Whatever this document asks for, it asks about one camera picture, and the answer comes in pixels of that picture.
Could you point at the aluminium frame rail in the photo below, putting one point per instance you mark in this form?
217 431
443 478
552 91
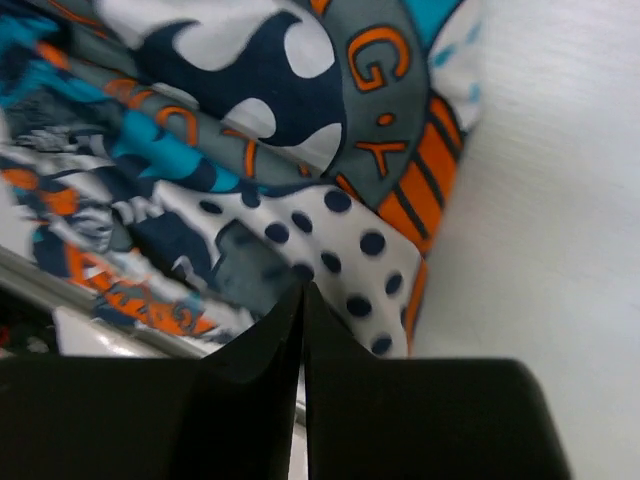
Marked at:
81 333

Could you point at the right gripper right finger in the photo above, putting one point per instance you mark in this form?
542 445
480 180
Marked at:
458 418

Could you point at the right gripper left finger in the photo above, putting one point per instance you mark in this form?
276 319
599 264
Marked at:
228 415

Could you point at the colourful patterned shorts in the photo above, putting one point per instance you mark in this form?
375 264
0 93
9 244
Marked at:
186 162

